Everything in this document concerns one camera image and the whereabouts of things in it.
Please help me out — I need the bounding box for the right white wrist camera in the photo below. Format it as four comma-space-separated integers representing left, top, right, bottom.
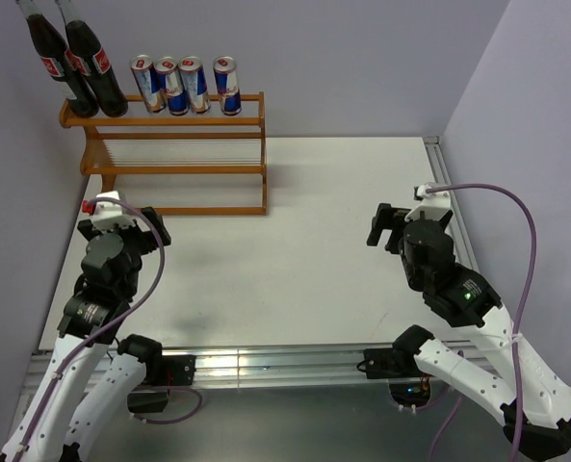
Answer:
404, 183, 453, 224

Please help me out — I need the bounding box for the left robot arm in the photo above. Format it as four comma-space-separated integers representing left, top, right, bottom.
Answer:
0, 197, 171, 461

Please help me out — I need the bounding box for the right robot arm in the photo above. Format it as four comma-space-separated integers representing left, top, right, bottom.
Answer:
362, 203, 571, 461

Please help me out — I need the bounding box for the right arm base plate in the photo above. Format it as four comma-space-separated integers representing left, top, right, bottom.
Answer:
356, 347, 424, 380

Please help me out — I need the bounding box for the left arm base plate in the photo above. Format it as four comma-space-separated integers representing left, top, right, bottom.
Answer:
142, 354, 196, 386

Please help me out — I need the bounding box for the wooden two-tier shelf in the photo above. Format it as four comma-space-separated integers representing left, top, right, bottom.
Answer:
59, 91, 268, 216

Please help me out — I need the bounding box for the aluminium rail frame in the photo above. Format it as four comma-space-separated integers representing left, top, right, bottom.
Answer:
0, 135, 556, 462

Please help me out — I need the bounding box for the cola bottle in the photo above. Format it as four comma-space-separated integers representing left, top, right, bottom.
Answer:
56, 0, 128, 117
15, 0, 99, 118

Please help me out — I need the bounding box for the energy drink can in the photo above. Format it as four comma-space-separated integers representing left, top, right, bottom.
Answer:
213, 56, 242, 116
178, 56, 211, 114
154, 57, 189, 116
130, 55, 167, 114

